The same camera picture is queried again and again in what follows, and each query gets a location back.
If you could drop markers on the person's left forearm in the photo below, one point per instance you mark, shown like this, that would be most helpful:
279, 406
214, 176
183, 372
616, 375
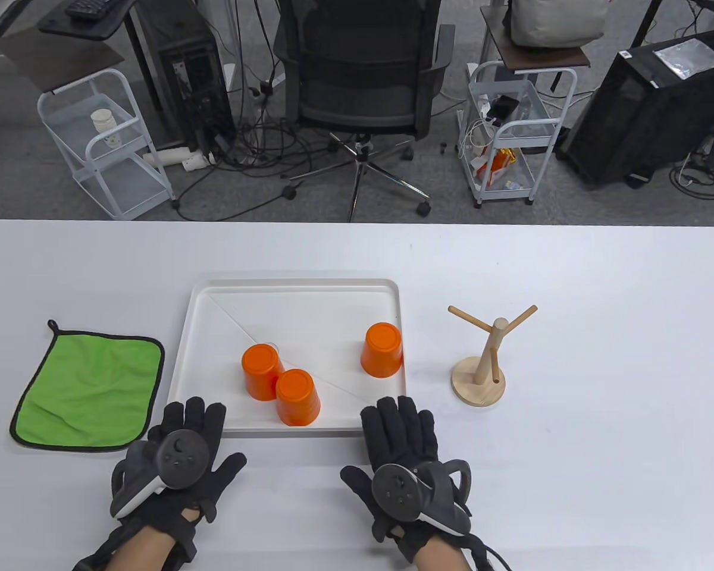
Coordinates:
143, 553

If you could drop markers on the white patterned container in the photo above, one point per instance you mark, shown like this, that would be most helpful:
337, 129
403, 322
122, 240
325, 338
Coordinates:
106, 128

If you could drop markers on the silver foil bag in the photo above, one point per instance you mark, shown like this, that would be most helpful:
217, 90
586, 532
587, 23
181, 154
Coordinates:
689, 59

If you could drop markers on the dark keyboard shelf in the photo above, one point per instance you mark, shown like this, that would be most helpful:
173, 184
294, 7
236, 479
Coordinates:
89, 27

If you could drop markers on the orange snack packet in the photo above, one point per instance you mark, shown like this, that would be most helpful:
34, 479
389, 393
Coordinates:
495, 166

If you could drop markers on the black computer tower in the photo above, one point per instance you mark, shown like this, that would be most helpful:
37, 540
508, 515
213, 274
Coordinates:
642, 119
184, 71

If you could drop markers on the green hand towel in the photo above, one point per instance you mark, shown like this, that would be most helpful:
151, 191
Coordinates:
89, 386

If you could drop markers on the orange plastic cup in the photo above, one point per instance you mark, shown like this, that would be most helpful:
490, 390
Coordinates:
297, 392
382, 348
260, 366

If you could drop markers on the white power strip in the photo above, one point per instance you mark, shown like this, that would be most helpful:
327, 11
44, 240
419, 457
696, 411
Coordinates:
172, 157

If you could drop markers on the person's right forearm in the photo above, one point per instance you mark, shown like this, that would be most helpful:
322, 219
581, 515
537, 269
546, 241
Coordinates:
446, 562

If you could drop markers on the grey fabric bag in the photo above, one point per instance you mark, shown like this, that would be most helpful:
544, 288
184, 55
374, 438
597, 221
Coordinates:
556, 24

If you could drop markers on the black power adapter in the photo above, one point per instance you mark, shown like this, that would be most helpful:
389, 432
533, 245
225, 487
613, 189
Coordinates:
503, 108

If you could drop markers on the black keyboard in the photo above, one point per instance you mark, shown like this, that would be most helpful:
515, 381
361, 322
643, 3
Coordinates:
88, 7

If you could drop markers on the black office chair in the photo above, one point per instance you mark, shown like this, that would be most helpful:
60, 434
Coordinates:
357, 89

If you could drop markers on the wooden cup rack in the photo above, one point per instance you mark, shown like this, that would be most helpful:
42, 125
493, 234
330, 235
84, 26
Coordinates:
479, 386

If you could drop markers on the white rectangular tray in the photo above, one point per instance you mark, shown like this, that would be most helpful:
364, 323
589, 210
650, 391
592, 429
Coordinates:
309, 321

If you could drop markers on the grey hand controller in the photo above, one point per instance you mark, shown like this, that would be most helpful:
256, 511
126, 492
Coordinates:
178, 455
398, 485

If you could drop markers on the person's left hand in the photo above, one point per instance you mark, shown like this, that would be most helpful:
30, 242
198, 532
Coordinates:
214, 422

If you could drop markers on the person's right hand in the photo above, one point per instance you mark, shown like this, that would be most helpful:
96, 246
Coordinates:
401, 428

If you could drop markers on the brown wooden board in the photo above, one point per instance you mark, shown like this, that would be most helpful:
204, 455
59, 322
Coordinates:
53, 62
541, 56

